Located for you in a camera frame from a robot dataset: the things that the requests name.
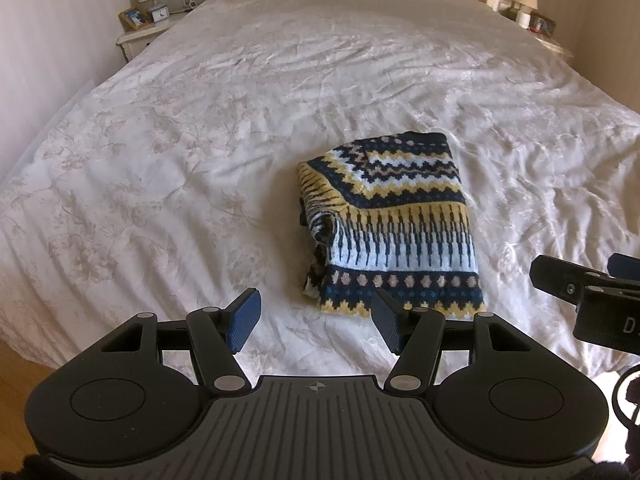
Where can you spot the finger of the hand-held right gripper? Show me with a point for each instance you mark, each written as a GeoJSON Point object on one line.
{"type": "Point", "coordinates": [625, 267]}
{"type": "Point", "coordinates": [557, 275]}

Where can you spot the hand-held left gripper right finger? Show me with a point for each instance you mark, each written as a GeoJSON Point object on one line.
{"type": "Point", "coordinates": [389, 320]}

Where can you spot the small white alarm clock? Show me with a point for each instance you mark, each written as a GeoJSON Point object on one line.
{"type": "Point", "coordinates": [160, 12]}

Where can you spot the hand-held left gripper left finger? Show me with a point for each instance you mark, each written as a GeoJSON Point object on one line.
{"type": "Point", "coordinates": [245, 320]}

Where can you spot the wooden photo frame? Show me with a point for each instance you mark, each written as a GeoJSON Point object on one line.
{"type": "Point", "coordinates": [134, 18]}

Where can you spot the white candle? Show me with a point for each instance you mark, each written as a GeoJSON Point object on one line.
{"type": "Point", "coordinates": [523, 19]}

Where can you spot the dark picture frame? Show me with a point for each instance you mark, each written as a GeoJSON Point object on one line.
{"type": "Point", "coordinates": [543, 22]}

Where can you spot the patterned knit sweater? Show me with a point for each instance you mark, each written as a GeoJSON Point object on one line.
{"type": "Point", "coordinates": [400, 220]}

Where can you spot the cream wooden nightstand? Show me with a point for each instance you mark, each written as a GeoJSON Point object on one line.
{"type": "Point", "coordinates": [140, 40]}
{"type": "Point", "coordinates": [557, 45]}

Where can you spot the white floral bedspread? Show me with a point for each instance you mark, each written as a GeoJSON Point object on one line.
{"type": "Point", "coordinates": [175, 160]}

